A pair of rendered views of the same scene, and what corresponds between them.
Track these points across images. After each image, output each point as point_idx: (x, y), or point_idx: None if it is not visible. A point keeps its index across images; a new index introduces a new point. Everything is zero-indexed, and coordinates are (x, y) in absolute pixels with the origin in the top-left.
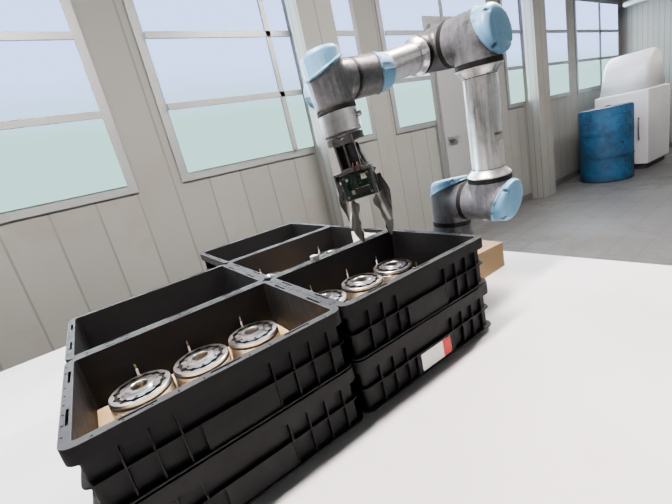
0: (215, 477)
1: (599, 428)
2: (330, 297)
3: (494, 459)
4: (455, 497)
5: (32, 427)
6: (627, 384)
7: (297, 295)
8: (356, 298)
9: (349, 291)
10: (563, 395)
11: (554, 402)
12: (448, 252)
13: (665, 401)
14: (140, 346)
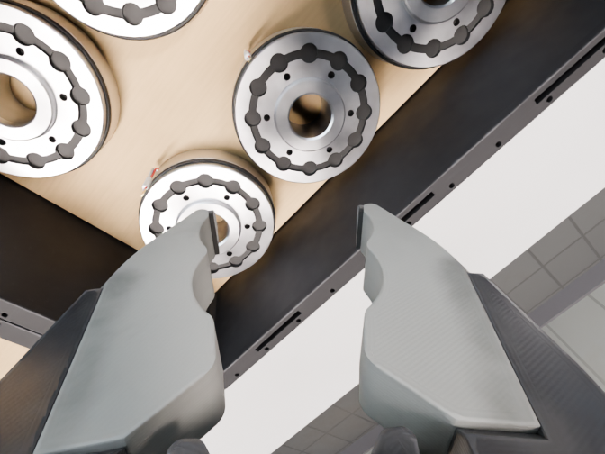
0: None
1: (465, 241)
2: (46, 119)
3: (359, 278)
4: (317, 313)
5: None
6: (537, 179)
7: (21, 344)
8: (232, 371)
9: (91, 27)
10: (465, 195)
11: (448, 207)
12: (518, 125)
13: (545, 206)
14: None
